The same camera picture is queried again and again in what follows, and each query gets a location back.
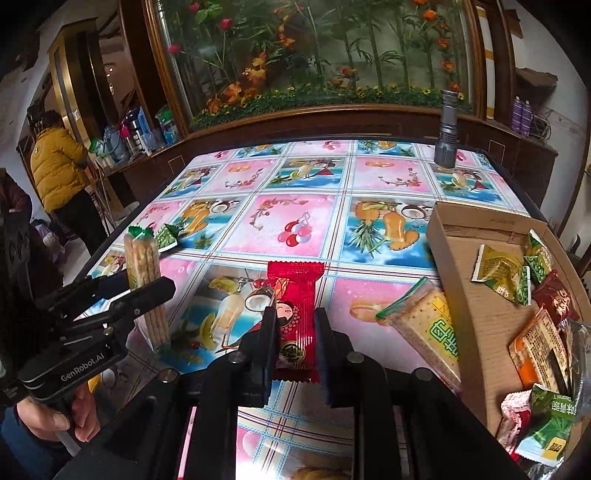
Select long green cracker pack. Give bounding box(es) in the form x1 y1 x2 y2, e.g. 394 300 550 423
123 226 169 350

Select brown cardboard box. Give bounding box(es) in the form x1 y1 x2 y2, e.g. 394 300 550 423
427 201 590 434

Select dark red snack packet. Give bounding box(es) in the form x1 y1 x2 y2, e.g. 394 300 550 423
532 270 580 326

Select colourful fruit tablecloth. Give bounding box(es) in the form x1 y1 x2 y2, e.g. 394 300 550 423
90 140 526 479

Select green pea snack packet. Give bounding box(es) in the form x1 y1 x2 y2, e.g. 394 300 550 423
155 224 181 253

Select purple bottles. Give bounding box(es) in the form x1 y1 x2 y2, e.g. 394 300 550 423
511 96 533 138

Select silver foil snack bag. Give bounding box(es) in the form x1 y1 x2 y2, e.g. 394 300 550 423
559 319 590 420

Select dark wooden cabinet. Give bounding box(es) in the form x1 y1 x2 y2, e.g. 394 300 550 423
106 104 557 206

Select person in yellow jacket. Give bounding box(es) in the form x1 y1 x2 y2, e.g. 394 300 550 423
30 110 107 254

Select small green yellow snack packet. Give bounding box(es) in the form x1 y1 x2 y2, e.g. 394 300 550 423
524 229 552 284

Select red white snack packet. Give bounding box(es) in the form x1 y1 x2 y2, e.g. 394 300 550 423
496 390 532 461

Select orange cracker pack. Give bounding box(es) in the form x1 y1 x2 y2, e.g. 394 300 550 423
508 308 570 395

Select grey flashlight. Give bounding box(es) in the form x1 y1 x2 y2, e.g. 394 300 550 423
434 90 458 170

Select green blue snack packet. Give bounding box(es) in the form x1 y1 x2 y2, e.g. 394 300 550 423
515 384 576 467

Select flower bamboo mural panel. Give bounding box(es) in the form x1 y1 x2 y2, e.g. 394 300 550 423
152 0 473 131

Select red festive snack packet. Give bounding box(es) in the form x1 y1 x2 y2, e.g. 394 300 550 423
267 261 325 383

